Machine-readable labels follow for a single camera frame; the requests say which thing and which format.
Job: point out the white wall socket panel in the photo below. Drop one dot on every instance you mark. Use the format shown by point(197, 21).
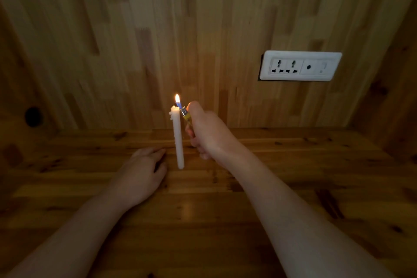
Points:
point(299, 66)

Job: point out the person's left hand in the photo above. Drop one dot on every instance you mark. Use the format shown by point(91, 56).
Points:
point(138, 178)

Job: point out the yellow lighter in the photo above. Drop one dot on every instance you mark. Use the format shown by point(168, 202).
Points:
point(185, 115)

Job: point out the person's left forearm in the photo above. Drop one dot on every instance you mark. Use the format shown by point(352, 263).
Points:
point(63, 238)

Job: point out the person's right hand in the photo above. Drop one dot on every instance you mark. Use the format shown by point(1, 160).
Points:
point(208, 134)

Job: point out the person's right forearm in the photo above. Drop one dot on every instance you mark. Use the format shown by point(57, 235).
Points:
point(299, 222)

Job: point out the person's left thumb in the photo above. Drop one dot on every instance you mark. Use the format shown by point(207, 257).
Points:
point(161, 172)

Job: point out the white wax candle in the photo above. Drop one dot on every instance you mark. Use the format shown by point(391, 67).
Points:
point(177, 137)

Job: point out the person's right thumb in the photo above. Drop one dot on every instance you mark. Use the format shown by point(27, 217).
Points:
point(197, 111)

